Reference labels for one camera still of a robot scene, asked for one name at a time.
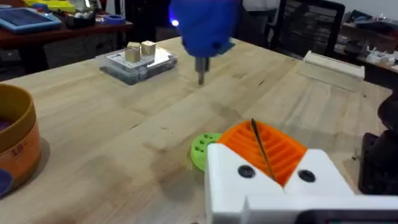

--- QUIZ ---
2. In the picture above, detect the white orange left gripper right finger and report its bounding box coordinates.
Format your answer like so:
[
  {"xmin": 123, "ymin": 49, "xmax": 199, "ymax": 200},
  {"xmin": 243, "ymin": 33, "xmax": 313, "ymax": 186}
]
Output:
[{"xmin": 252, "ymin": 119, "xmax": 356, "ymax": 197}]

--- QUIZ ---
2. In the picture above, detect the white orange left gripper left finger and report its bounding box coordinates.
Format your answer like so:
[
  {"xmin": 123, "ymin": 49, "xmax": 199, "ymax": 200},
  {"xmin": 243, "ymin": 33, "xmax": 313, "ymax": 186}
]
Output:
[{"xmin": 204, "ymin": 119, "xmax": 285, "ymax": 224}]

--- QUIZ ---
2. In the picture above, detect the blue electric screwdriver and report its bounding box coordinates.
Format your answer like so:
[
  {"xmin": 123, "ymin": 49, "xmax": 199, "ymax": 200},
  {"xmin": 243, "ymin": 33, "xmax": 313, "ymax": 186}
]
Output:
[{"xmin": 169, "ymin": 0, "xmax": 244, "ymax": 86}]

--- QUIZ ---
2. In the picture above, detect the purple toy vegetable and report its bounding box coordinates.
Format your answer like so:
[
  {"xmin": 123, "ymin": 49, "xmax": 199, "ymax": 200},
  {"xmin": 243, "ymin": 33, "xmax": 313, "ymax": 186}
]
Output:
[{"xmin": 0, "ymin": 167, "xmax": 15, "ymax": 198}]

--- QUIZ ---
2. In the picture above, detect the green disc with holes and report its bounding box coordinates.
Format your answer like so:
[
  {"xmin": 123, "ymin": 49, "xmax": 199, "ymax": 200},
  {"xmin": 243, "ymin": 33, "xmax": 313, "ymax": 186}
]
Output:
[{"xmin": 190, "ymin": 132, "xmax": 223, "ymax": 172}]

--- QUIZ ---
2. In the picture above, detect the long white box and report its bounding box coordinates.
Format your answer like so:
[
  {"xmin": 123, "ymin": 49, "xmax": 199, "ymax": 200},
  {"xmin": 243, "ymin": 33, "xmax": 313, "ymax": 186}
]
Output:
[{"xmin": 302, "ymin": 50, "xmax": 366, "ymax": 81}]

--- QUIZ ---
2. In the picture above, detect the clear plastic parts box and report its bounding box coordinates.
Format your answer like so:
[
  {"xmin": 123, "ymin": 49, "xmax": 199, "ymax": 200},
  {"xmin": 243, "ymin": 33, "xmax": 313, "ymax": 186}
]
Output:
[{"xmin": 95, "ymin": 46, "xmax": 179, "ymax": 86}]

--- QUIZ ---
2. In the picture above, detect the cluttered desk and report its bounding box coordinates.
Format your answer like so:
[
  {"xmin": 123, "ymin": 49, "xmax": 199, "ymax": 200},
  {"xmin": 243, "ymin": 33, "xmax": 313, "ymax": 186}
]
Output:
[{"xmin": 335, "ymin": 9, "xmax": 398, "ymax": 74}]

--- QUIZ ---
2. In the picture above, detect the black office chair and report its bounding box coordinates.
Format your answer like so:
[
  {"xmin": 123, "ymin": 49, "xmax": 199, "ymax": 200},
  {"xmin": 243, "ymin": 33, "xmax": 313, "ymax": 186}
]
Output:
[{"xmin": 271, "ymin": 0, "xmax": 346, "ymax": 60}]

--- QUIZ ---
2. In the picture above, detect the blue tape roll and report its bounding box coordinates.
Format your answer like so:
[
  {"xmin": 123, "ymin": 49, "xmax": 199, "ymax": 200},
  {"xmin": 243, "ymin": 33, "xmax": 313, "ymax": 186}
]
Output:
[{"xmin": 103, "ymin": 14, "xmax": 126, "ymax": 26}]

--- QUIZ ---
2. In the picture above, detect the orange toy tub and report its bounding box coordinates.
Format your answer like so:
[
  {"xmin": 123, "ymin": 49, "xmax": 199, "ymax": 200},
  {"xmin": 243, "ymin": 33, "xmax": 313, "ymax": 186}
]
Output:
[{"xmin": 0, "ymin": 83, "xmax": 43, "ymax": 195}]

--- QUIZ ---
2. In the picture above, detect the brown side table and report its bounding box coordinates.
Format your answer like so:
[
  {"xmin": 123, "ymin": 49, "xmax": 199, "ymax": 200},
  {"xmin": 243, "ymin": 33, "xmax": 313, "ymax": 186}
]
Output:
[{"xmin": 0, "ymin": 12, "xmax": 134, "ymax": 75}]

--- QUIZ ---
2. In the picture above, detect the yellow board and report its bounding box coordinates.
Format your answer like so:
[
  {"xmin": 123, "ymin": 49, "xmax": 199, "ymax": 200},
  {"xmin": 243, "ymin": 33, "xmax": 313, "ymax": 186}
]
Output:
[{"xmin": 22, "ymin": 0, "xmax": 76, "ymax": 14}]

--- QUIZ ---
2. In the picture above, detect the blue tray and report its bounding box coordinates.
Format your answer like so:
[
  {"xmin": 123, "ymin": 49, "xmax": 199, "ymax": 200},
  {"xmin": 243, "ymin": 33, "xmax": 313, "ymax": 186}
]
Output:
[{"xmin": 0, "ymin": 7, "xmax": 63, "ymax": 34}]

